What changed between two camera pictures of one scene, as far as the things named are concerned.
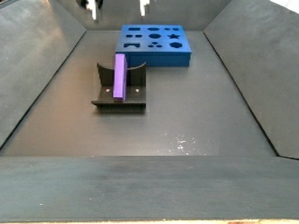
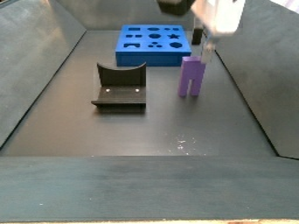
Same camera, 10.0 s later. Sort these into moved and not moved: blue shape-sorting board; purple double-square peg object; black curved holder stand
Moved: purple double-square peg object
Not moved: black curved holder stand; blue shape-sorting board
